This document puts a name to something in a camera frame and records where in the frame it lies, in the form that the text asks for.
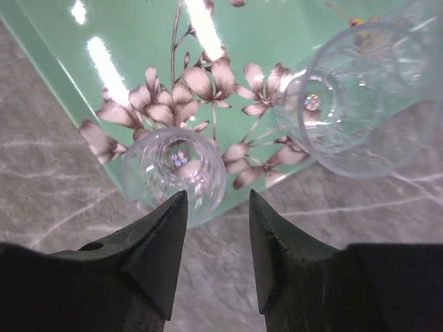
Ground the clear stemmed glass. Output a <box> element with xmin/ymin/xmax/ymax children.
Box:
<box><xmin>121</xmin><ymin>127</ymin><xmax>227</xmax><ymax>228</ymax></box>

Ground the green floral bird tray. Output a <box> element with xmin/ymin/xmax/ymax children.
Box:
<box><xmin>0</xmin><ymin>0</ymin><xmax>443</xmax><ymax>229</ymax></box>

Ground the small clear glass mid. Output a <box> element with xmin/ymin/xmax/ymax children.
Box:
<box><xmin>273</xmin><ymin>22</ymin><xmax>442</xmax><ymax>178</ymax></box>

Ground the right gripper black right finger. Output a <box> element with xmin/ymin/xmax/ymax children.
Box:
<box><xmin>249</xmin><ymin>191</ymin><xmax>442</xmax><ymax>331</ymax></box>

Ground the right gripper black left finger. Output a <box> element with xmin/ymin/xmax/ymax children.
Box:
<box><xmin>1</xmin><ymin>191</ymin><xmax>188</xmax><ymax>331</ymax></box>

